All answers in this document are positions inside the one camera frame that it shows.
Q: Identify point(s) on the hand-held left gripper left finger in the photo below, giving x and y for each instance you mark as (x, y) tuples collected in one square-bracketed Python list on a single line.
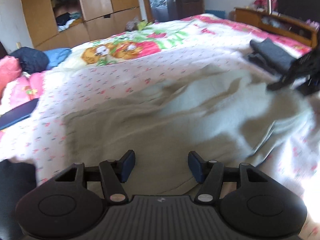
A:
[(128, 167)]

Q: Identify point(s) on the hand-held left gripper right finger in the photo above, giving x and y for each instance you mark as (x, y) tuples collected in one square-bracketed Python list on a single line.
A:
[(196, 168)]

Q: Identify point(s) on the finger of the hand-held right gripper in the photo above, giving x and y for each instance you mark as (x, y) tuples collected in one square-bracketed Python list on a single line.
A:
[(281, 82), (310, 87)]

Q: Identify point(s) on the light green pants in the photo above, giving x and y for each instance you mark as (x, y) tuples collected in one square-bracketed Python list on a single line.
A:
[(150, 135)]

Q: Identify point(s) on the dark grey folded cloth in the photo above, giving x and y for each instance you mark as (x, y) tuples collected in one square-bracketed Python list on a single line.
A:
[(275, 51)]

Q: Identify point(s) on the black television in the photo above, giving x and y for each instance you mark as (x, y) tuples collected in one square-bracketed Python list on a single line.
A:
[(297, 3)]

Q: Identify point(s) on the wooden cabinet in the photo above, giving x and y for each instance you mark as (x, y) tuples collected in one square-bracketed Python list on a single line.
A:
[(250, 17)]

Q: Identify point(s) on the red cloth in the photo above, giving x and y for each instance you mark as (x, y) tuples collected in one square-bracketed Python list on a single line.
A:
[(265, 0)]

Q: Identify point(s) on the cherry print bed sheet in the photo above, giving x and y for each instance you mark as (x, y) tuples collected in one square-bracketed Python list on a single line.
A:
[(82, 85)]

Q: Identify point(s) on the blue foam mat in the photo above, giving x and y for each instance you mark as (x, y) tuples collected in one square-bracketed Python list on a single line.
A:
[(215, 14)]

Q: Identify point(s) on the dark blue tablet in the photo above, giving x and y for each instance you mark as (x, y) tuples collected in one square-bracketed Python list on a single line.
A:
[(17, 113)]

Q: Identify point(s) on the blue cloth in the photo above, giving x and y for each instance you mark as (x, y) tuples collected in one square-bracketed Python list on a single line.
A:
[(58, 56)]

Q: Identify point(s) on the plastic bags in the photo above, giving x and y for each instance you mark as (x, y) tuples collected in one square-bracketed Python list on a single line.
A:
[(136, 25)]

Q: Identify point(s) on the dark navy clothing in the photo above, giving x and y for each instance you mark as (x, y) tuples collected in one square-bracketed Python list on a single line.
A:
[(31, 60)]

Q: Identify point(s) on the pile of clothes in wardrobe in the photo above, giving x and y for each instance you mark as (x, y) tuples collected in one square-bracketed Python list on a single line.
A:
[(67, 21)]

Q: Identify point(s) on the wooden wardrobe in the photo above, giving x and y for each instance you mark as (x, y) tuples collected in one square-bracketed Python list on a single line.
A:
[(100, 2)]

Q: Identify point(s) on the wall socket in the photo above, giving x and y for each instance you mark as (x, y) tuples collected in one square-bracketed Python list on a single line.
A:
[(17, 45)]

